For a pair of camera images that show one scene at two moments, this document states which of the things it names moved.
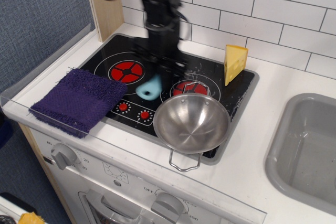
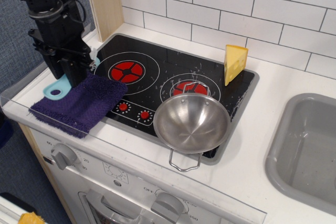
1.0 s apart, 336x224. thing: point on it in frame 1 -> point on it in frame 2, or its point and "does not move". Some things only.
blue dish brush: (150, 89) -> (63, 84)
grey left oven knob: (63, 155) does not move
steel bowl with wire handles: (191, 123) does not move
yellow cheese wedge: (234, 62) does not move
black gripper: (161, 46) -> (59, 36)
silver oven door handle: (116, 203) does not move
